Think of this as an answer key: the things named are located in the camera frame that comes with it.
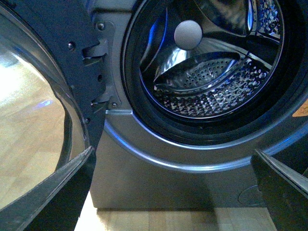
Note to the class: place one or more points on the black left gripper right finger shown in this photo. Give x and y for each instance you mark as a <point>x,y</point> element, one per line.
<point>284,190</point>

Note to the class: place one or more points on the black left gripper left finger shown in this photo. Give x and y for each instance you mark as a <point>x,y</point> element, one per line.
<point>55,204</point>

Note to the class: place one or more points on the washing machine door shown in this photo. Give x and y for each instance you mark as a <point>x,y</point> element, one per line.
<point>49,83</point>

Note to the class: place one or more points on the grey front-load washing machine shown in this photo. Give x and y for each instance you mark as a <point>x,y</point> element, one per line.
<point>147,159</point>

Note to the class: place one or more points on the steel washing machine drum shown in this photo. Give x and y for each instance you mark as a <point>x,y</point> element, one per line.
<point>240,50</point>

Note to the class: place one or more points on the orange warning sticker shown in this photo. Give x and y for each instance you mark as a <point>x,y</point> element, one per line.
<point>302,111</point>

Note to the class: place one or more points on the white ball in drum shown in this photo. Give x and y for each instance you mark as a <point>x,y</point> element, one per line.
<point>188,35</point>

